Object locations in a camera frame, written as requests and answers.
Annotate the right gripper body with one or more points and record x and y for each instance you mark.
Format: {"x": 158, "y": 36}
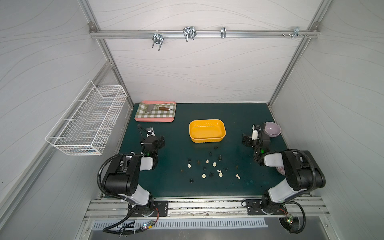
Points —
{"x": 247, "y": 140}

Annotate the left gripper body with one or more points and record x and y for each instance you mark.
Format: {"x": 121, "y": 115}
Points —
{"x": 151, "y": 142}

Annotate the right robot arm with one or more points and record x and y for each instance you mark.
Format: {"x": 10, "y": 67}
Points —
{"x": 302, "y": 174}

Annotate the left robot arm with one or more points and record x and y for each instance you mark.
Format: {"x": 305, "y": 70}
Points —
{"x": 118, "y": 177}

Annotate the yellow plastic storage box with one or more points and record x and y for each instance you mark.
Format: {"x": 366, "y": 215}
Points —
{"x": 207, "y": 131}

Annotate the purple bowl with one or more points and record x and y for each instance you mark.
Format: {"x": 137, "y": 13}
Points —
{"x": 272, "y": 129}

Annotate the pink tray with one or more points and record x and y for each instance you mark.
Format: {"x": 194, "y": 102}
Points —
{"x": 159, "y": 120}

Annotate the pink striped plate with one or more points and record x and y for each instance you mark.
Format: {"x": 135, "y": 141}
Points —
{"x": 281, "y": 170}

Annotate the green checkered cloth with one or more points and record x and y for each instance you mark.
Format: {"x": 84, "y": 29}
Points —
{"x": 141, "y": 112}

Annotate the metal hook clamp left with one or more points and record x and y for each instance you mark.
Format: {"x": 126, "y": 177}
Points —
{"x": 158, "y": 39}

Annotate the metal hook clamp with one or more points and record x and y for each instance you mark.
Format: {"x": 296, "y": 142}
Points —
{"x": 158, "y": 39}
{"x": 295, "y": 34}
{"x": 189, "y": 33}

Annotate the metal hook clamp right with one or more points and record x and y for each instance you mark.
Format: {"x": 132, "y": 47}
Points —
{"x": 295, "y": 34}

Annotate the metal hook small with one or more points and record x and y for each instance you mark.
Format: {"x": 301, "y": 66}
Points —
{"x": 223, "y": 32}

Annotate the metal hook clamp middle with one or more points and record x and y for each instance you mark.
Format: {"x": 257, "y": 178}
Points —
{"x": 189, "y": 33}

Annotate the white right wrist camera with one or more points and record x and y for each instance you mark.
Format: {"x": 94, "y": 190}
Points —
{"x": 255, "y": 132}

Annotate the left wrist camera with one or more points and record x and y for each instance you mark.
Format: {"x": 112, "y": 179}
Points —
{"x": 150, "y": 131}

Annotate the wooden handled spatula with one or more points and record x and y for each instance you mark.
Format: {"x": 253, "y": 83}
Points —
{"x": 153, "y": 107}

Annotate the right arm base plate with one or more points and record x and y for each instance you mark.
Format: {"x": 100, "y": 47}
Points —
{"x": 261, "y": 207}

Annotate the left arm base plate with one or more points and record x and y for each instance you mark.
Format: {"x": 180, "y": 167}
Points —
{"x": 150, "y": 208}

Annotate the white wire basket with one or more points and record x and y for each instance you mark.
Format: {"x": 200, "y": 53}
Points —
{"x": 86, "y": 126}

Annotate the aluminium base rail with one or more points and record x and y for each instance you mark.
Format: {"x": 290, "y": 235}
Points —
{"x": 205, "y": 207}

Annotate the aluminium crossbar rail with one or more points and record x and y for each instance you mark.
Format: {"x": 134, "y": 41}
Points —
{"x": 201, "y": 34}

